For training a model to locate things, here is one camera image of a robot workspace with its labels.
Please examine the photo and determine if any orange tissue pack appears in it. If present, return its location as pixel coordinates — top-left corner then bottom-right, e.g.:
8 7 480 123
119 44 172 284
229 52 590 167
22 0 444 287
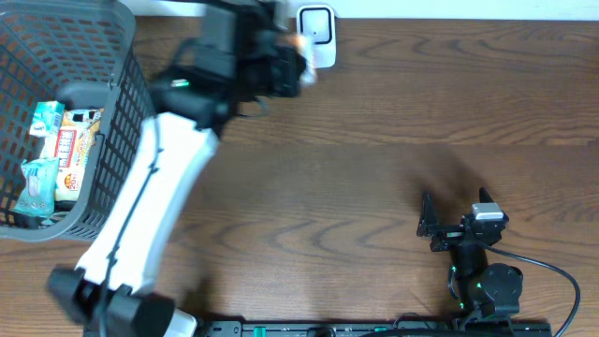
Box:
294 34 317 87

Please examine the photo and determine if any large beige snack bag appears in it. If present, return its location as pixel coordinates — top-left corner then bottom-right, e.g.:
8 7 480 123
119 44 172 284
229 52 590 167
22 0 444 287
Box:
40 109 104 202

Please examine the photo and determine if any teal white tissue pack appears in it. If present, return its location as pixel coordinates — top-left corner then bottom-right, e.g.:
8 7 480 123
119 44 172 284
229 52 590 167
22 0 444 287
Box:
29 101 65 138

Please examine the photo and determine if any mint green wipes pack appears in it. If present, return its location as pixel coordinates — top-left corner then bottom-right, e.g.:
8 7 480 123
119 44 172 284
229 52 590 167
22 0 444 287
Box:
14 157 59 219

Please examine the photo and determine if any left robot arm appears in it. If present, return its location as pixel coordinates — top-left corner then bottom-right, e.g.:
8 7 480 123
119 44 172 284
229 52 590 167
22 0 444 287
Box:
48 0 309 336

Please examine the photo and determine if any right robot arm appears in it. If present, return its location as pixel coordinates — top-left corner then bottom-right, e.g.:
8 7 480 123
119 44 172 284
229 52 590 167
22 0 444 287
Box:
416 188 523 336

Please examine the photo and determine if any white barcode scanner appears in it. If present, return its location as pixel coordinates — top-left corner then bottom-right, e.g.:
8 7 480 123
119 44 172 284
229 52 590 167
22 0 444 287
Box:
296 4 337 68

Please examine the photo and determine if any grey plastic shopping basket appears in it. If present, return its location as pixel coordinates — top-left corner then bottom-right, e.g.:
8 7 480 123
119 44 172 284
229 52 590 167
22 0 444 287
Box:
1 0 154 242

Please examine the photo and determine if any right black cable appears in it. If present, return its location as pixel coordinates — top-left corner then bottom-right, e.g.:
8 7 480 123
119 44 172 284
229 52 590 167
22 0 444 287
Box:
476 238 582 337

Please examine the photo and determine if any black cable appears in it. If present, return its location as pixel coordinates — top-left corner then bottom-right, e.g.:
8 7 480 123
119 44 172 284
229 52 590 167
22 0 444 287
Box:
95 116 165 337
476 238 582 337

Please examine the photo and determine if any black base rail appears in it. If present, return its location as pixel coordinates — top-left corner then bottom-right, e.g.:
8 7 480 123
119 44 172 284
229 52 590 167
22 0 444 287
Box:
194 317 552 337

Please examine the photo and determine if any left black cable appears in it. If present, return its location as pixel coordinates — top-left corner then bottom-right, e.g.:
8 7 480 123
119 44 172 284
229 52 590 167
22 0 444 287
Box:
95 116 165 337

